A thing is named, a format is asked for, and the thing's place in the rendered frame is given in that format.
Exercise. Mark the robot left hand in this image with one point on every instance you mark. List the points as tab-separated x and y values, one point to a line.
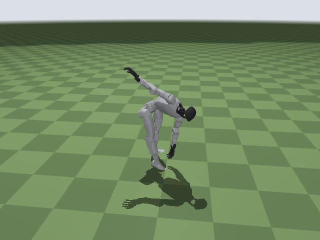
172	151

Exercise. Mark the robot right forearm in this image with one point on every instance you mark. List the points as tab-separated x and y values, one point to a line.
146	84

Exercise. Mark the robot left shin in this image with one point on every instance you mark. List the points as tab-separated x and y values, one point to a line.
156	137

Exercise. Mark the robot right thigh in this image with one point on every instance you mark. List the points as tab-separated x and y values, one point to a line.
148	122

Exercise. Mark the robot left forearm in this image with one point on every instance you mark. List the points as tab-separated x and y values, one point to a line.
174	139

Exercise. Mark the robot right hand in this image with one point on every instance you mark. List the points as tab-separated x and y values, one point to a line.
133	73

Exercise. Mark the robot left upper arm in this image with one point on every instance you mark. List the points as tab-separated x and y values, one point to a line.
178	123

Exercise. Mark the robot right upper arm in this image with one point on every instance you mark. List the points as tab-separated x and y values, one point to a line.
170	99

